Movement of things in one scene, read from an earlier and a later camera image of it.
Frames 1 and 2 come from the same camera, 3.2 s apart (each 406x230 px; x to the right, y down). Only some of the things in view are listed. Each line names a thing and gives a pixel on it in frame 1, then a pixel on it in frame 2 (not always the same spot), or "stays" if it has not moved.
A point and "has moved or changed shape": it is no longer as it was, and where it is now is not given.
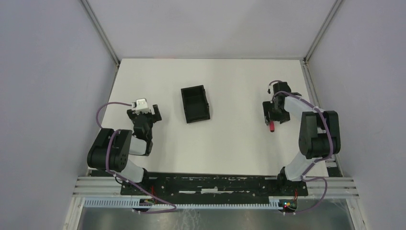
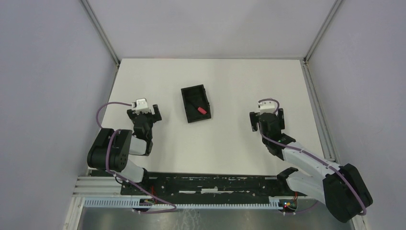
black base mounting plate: x=166 y=187 stays
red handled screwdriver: x=272 y=126 has moved or changed shape
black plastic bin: x=195 y=104 stays
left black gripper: x=144 y=116 stays
